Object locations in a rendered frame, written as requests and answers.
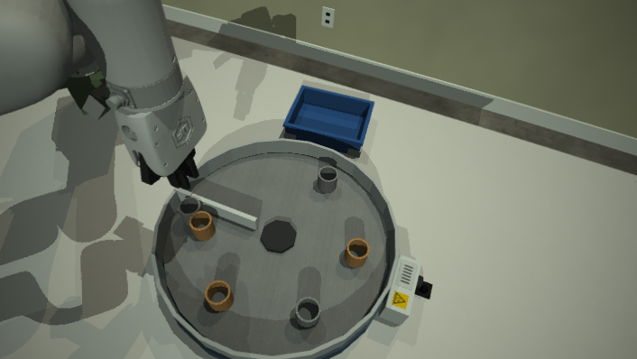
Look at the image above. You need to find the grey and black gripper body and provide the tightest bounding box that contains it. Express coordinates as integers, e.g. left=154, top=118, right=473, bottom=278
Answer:
left=114, top=69, right=207, bottom=177

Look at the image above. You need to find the blue plastic crate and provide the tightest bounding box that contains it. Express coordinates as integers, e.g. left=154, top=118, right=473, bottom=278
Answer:
left=283, top=85, right=374, bottom=158

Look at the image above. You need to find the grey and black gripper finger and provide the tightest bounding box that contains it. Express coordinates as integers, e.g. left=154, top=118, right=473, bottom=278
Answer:
left=138, top=152, right=190, bottom=190
left=180, top=147, right=199, bottom=179

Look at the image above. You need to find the grey metal bushing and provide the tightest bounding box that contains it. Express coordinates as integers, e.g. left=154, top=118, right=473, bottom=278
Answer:
left=318, top=166, right=338, bottom=193
left=296, top=297, right=321, bottom=329
left=179, top=197, right=203, bottom=226

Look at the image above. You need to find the bronze bushing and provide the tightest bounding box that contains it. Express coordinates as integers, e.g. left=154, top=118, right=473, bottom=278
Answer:
left=345, top=238, right=370, bottom=268
left=189, top=211, right=216, bottom=241
left=205, top=281, right=234, bottom=312

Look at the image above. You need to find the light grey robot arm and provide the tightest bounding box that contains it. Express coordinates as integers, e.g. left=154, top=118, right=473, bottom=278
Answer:
left=0, top=0, right=183, bottom=120

